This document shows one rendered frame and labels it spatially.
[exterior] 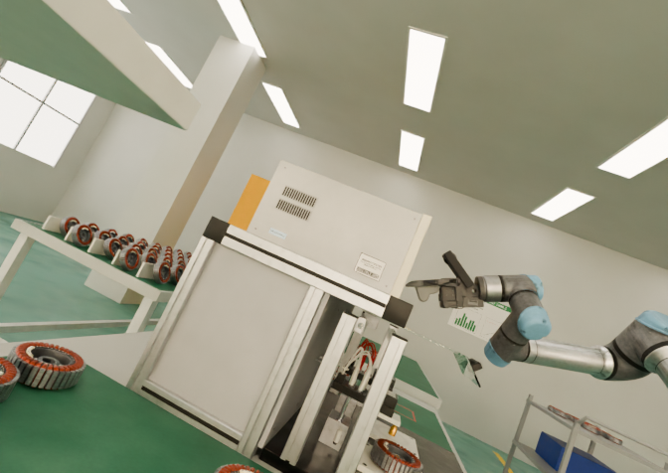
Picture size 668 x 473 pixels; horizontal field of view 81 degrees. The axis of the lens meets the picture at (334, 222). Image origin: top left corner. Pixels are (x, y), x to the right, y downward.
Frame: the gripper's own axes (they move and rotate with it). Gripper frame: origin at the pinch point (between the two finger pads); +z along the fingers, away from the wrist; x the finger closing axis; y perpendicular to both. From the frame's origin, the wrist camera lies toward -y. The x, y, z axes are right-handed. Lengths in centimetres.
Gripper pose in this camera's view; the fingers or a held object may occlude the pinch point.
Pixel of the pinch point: (410, 282)
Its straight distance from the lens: 117.3
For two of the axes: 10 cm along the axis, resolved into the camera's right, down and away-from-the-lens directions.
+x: 1.3, 2.2, 9.7
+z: -9.9, 0.4, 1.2
